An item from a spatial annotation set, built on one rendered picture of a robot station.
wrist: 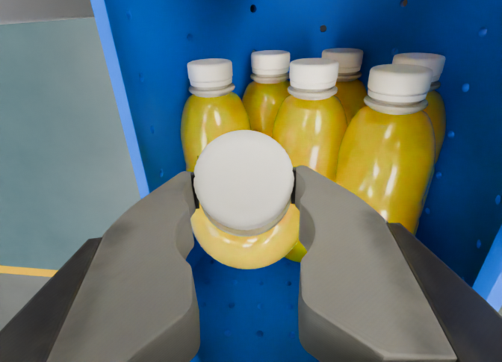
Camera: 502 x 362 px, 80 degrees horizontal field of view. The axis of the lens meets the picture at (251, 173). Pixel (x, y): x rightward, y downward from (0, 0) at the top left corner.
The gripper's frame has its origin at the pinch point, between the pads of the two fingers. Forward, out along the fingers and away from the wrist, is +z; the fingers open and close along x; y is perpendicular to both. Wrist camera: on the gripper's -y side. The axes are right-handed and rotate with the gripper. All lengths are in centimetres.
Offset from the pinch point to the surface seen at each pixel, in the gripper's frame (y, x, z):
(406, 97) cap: -0.5, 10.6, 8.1
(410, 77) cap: -1.8, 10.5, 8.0
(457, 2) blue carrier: -5.6, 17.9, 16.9
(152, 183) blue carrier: 6.6, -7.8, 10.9
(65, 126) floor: 38, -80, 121
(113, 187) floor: 72, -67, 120
